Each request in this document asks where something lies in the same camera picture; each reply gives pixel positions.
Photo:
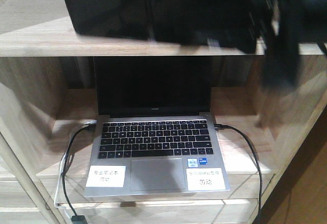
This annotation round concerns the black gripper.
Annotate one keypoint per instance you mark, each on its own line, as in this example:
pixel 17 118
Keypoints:
pixel 284 25

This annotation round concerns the black foldable phone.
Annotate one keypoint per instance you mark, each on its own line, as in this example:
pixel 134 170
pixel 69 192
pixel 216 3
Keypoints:
pixel 224 23

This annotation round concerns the wooden shelf desk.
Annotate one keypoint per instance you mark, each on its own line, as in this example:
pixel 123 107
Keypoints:
pixel 38 112

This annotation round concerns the silver laptop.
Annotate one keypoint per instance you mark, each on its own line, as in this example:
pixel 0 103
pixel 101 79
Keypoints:
pixel 155 119

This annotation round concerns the white paper label right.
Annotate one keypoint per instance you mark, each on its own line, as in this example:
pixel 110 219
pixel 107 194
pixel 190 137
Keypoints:
pixel 205 179

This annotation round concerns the white paper label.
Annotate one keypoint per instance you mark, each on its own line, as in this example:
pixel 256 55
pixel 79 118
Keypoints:
pixel 106 176
pixel 205 179

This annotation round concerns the white paper label left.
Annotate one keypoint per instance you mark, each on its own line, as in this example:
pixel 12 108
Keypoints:
pixel 106 176

